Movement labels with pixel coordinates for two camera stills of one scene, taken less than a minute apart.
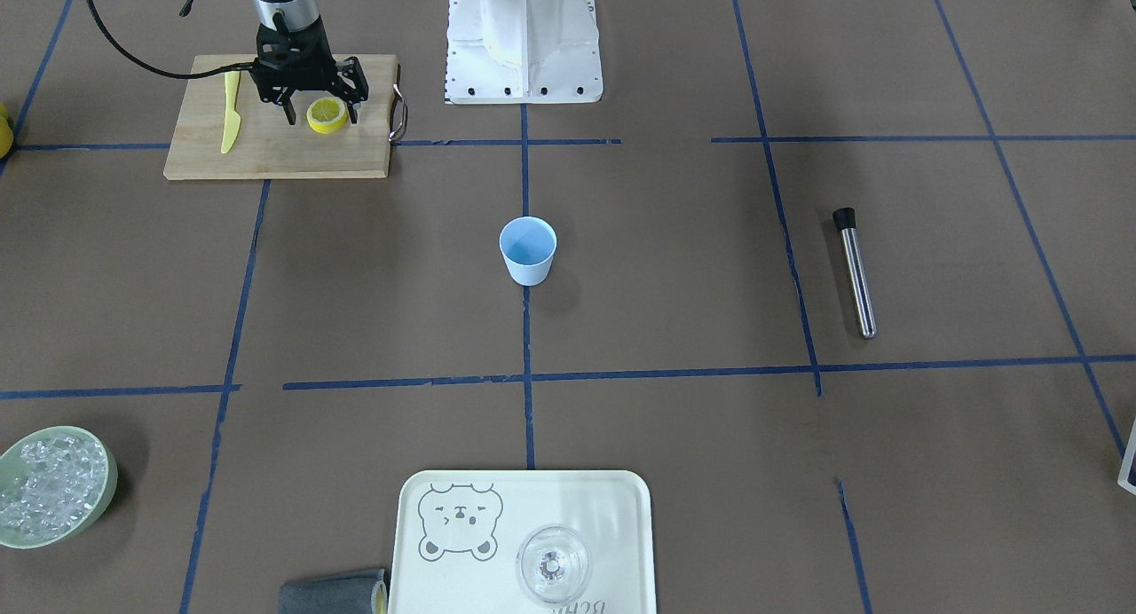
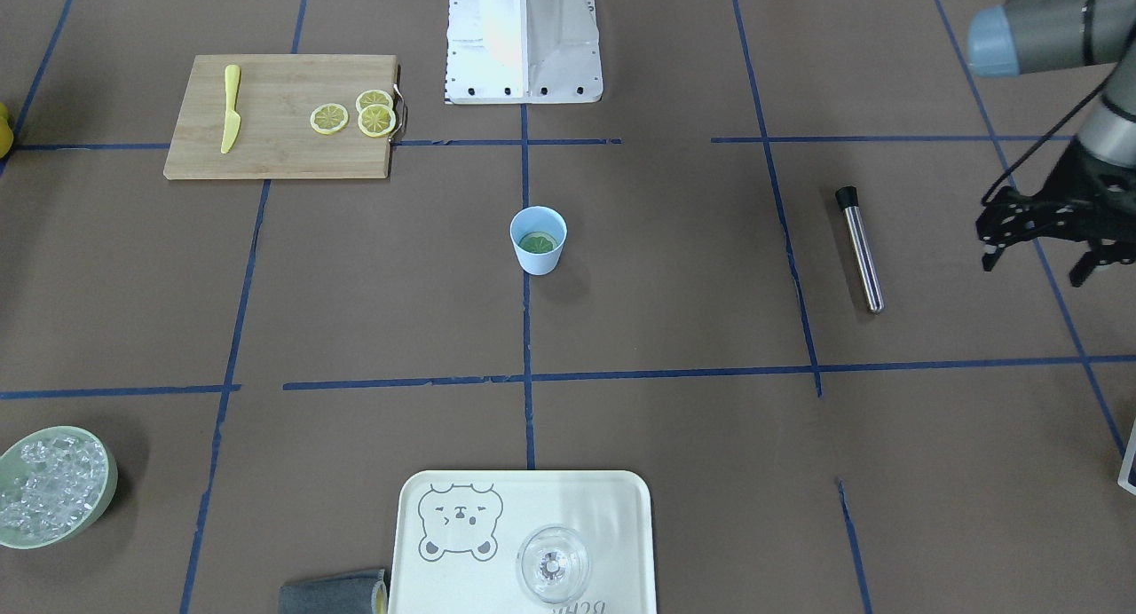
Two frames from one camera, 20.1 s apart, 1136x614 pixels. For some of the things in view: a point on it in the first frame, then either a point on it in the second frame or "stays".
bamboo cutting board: (266, 147) stays
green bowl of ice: (53, 484) stays
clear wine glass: (553, 562) stays
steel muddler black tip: (845, 220) -> (847, 196)
